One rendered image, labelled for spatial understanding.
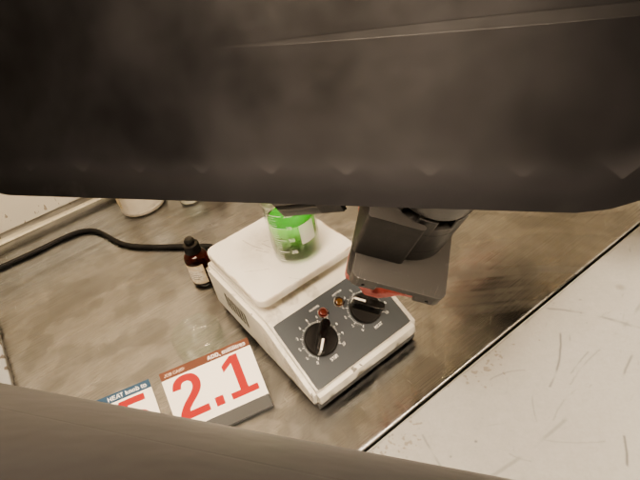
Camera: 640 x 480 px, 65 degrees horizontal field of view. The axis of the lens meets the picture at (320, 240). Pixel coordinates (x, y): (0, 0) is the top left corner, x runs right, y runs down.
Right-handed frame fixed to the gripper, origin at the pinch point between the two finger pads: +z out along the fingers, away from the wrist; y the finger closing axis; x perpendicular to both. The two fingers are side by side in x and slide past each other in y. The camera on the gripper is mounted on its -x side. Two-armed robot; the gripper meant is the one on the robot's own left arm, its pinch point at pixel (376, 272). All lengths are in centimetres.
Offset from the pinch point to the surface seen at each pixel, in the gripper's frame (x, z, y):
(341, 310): -1.5, 7.1, 1.4
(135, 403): -18.2, 12.1, 13.8
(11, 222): -52, 36, -10
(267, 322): -8.2, 7.2, 4.5
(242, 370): -9.4, 11.2, 8.6
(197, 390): -13.0, 11.7, 11.3
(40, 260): -44, 34, -4
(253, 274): -10.8, 7.8, -0.1
